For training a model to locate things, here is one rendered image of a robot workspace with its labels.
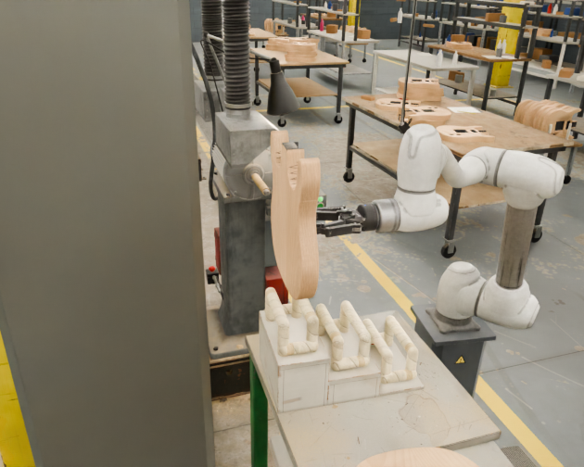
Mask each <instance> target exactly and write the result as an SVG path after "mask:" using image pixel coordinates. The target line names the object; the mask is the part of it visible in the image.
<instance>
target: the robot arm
mask: <svg viewBox="0 0 584 467"><path fill-rule="evenodd" d="M440 174H441V175H442V176H443V178H444V180H445V181H446V183H447V184H448V185H450V186H452V187H454V188H463V187H466V186H468V185H472V184H476V183H483V184H487V185H492V186H496V187H500V188H502V191H503V194H504V199H505V200H506V202H507V205H506V211H505V217H504V224H503V229H502V236H501V247H500V254H499V259H498V266H497V272H496V275H494V276H492V277H491V278H490V279H489V281H487V280H485V279H484V278H482V277H481V276H480V272H479V271H478V269H477V268H476V267H475V266H473V265H471V264H470V263H467V262H462V261H459V262H454V263H452V264H451V265H450V266H449V268H448V269H447V270H445V272H444V273H443V275H442V276H441V278H440V281H439V285H438V293H437V304H436V307H435V308H426V309H425V313H427V314H428V315H429V316H430V317H431V319H432V320H433V322H434V323H435V325H436V326H437V327H438V329H439V332H440V333H441V334H448V333H456V332H465V331H480V325H478V324H477V323H476V322H475V321H474V320H473V318H472V316H477V317H479V318H481V319H483V320H485V321H488V322H492V323H495V324H498V325H500V326H503V327H507V328H512V329H526V328H528V327H531V326H532V324H533V322H534V321H535V319H536V317H537V314H538V312H539V309H540V305H539V302H538V300H537V299H536V298H535V297H534V296H532V295H530V292H529V286H528V284H527V282H526V281H525V280H524V275H525V270H526V265H527V256H528V251H529V247H530V242H531V238H532V234H533V229H534V224H535V219H536V214H537V209H538V206H539V205H540V204H541V203H542V202H543V200H544V199H545V198H551V197H554V196H556V195H557V194H558V193H559V192H560V191H561V189H562V186H563V182H564V177H565V171H564V169H563V168H562V167H561V165H559V164H558V163H556V162H555V161H553V160H551V159H549V158H546V157H544V156H540V155H536V154H532V153H528V152H523V151H514V150H507V149H499V148H492V147H488V146H483V147H479V148H477V149H474V150H472V151H471V152H469V153H467V154H466V155H465V156H464V157H463V158H462V159H461V160H460V161H459V163H458V162H457V161H456V159H455V157H454V156H453V154H452V152H451V151H450V150H449V149H448V148H447V147H446V146H445V145H444V144H442V143H441V138H440V135H439V133H438V130H437V129H435V128H434V127H433V126H431V125H428V124H416V125H413V126H412V127H411V128H410V129H408V130H407V132H406V133H405V134H404V136H403V138H402V141H401V144H400V152H399V158H398V171H397V175H398V186H397V191H396V194H395V195H394V198H388V199H381V200H374V201H373V202H372V203H369V204H360V205H359V206H358V207H357V208H356V209H355V210H354V209H346V206H344V205H343V206H339V207H325V208H317V209H316V220H317V221H331V222H328V223H326V224H324V223H323V222H321V223H320V222H318V223H316V233H317V234H324V235H325V237H334V236H340V235H345V234H360V233H361V232H368V231H375V232H377V233H382V232H394V231H402V232H418V231H423V230H427V229H431V228H434V227H437V226H439V225H441V224H443V223H444V222H445V221H446V219H447V218H448V215H449V205H448V202H447V200H446V199H445V198H444V197H443V196H441V195H439V194H436V192H435V190H436V183H437V179H438V178H439V176H440ZM338 216H339V219H338Z"/></svg>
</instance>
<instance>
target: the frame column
mask: <svg viewBox="0 0 584 467"><path fill-rule="evenodd" d="M265 201H266V199H264V200H255V201H246V202H237V203H228V204H224V203H223V201H222V198H221V196H220V195H219V193H218V207H219V229H220V252H221V275H222V291H223V299H222V304H221V306H220V308H219V310H218V314H219V317H220V320H221V323H222V328H223V330H224V333H225V335H228V336H229V335H235V334H245V333H251V332H257V331H259V330H260V324H259V311H260V310H265Z"/></svg>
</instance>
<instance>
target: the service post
mask: <svg viewBox="0 0 584 467"><path fill-rule="evenodd" d="M0 332H1V336H2V339H3V343H4V346H5V350H6V356H7V360H8V364H9V368H10V371H11V374H12V378H13V382H14V386H15V389H16V392H17V396H18V400H19V406H20V410H21V414H22V417H23V421H24V424H25V428H26V432H27V436H28V439H29V442H30V446H31V450H32V456H33V460H34V463H35V467H215V453H214V436H213V420H212V404H211V387H210V370H209V338H208V322H207V305H206V288H205V272H204V255H203V239H202V222H201V206H200V189H199V172H198V155H197V124H196V107H195V90H194V73H193V57H192V41H191V24H190V7H189V0H0Z"/></svg>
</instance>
